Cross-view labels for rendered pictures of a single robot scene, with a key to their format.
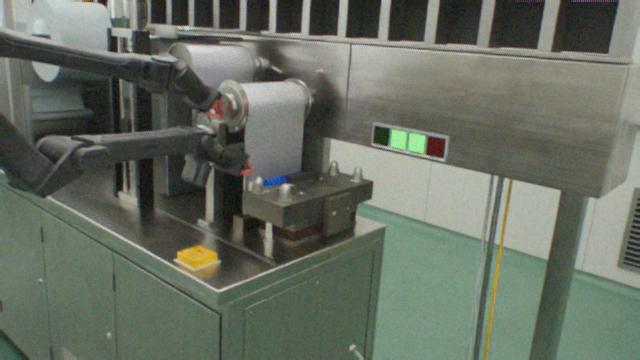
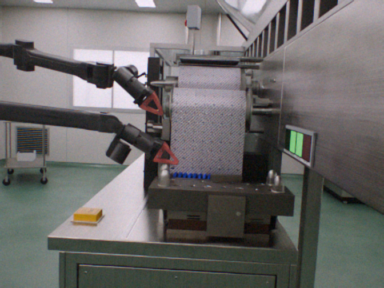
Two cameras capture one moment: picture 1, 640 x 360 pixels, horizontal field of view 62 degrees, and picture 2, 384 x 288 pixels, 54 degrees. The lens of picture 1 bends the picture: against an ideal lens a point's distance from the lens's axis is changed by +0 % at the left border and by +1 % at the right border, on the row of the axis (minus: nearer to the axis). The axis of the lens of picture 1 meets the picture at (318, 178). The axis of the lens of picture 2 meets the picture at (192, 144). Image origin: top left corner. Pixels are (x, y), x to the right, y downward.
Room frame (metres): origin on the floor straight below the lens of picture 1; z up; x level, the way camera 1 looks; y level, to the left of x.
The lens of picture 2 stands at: (0.76, -0.77, 1.27)
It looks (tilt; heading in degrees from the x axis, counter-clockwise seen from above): 6 degrees down; 51
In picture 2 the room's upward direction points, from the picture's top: 3 degrees clockwise
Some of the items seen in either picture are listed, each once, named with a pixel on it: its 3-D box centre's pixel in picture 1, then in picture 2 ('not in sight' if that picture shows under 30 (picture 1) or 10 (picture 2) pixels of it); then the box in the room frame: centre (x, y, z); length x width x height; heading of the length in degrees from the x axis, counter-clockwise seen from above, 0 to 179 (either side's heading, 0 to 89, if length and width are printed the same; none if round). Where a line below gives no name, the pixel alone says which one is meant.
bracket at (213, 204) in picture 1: (211, 173); (160, 162); (1.50, 0.31, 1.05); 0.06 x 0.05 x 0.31; 140
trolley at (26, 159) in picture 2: not in sight; (26, 145); (2.32, 5.05, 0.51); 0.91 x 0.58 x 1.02; 74
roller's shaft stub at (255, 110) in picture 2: not in sight; (260, 110); (1.73, 0.07, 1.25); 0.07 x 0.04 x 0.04; 140
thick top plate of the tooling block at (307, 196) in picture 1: (311, 195); (219, 195); (1.51, 0.02, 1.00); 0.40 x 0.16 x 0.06; 140
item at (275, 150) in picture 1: (274, 153); (206, 152); (1.56, 0.13, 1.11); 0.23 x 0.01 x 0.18; 140
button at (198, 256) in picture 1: (197, 256); (88, 214); (1.22, 0.29, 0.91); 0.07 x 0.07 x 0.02; 50
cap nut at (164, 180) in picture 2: (285, 192); (164, 177); (1.36, 0.09, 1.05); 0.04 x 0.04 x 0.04
